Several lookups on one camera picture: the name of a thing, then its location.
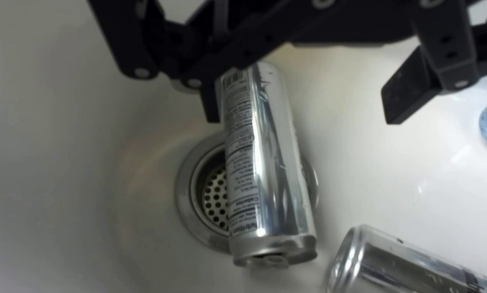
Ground silver aluminium can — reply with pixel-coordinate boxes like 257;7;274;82
218;62;318;267

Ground steel sink drain strainer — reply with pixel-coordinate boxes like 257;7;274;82
176;135;316;254

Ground white double kitchen sink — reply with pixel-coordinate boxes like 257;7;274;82
0;0;487;293

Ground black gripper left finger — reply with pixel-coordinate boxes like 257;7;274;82
88;0;288;124

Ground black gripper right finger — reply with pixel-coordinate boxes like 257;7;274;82
381;0;487;126

